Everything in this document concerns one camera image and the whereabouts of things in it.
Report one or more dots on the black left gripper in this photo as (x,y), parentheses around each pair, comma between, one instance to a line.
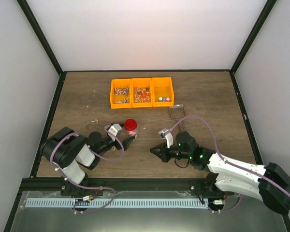
(127,141)

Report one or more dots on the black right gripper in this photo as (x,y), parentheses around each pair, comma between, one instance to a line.
(163,154)

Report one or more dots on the clear plastic jar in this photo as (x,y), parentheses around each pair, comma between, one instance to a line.
(132,133)

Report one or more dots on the red jar lid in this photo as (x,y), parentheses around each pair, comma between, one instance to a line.
(130,124)

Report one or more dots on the brown slotted plastic scoop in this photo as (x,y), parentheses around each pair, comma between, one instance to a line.
(177,112)

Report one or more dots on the orange candy bin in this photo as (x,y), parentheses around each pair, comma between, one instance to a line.
(162,91)
(121,94)
(142,95)

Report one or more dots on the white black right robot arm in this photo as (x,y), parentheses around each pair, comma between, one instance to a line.
(269,184)

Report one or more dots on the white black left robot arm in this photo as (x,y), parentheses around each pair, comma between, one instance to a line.
(68,151)

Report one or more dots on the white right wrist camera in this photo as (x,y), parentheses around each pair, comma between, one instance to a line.
(166,135)

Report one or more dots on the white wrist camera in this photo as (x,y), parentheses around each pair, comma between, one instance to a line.
(166,135)
(114,130)

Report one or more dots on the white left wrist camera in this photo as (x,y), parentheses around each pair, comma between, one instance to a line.
(114,130)

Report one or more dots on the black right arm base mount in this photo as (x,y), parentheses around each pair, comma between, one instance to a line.
(203,187)

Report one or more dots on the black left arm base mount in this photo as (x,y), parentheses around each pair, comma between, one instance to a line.
(72,190)

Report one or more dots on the light blue slotted cable duct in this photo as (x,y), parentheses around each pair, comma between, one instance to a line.
(193,203)

